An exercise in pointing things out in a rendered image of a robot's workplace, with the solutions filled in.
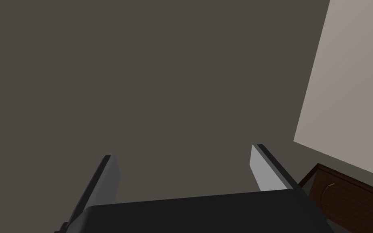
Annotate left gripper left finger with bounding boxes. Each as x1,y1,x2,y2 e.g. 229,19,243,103
67,155,121,224

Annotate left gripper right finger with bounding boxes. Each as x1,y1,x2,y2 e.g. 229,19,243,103
249,144,299,192

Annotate dark brown wooden cabinet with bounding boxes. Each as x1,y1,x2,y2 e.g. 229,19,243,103
298,163,373,233

